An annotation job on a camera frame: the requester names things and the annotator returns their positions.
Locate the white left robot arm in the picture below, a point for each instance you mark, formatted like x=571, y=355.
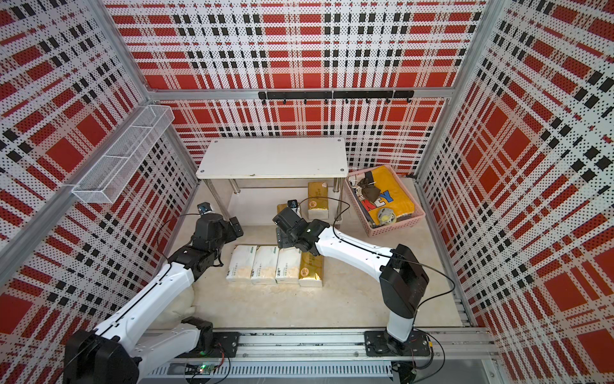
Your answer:
x=113, y=353

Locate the white tissue pack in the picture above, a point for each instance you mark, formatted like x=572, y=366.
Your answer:
x=288, y=268
x=265, y=266
x=241, y=264

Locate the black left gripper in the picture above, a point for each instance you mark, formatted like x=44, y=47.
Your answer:
x=228, y=228

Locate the gold tissue pack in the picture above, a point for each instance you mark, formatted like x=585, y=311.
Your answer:
x=318, y=201
x=311, y=271
x=281, y=207

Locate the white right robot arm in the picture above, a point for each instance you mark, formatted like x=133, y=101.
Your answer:
x=402, y=278

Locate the green circuit board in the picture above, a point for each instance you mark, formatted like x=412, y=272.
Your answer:
x=200, y=369

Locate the white wire mesh wall basket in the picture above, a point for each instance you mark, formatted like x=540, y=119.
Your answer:
x=106, y=180

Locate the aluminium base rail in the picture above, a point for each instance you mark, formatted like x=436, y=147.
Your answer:
x=345, y=355

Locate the white two-tier metal shelf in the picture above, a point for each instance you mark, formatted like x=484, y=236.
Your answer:
x=249, y=178

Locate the black wall hook rail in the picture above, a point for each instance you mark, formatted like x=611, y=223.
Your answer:
x=285, y=96

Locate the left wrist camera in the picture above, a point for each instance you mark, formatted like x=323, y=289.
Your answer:
x=204, y=208

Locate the yellow folded shirt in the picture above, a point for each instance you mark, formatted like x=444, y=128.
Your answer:
x=383, y=197

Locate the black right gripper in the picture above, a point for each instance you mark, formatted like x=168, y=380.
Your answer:
x=282, y=239

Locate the pink plastic basket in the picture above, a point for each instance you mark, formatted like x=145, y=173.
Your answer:
x=353, y=195

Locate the white plush toy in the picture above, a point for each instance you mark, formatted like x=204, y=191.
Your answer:
x=179, y=309

